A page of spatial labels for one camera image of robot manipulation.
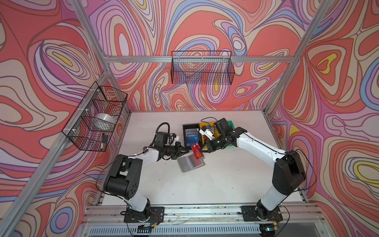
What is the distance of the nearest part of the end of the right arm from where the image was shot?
630mm

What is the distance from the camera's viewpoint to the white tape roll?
0.71 metres

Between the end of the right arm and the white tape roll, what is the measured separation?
49 centimetres
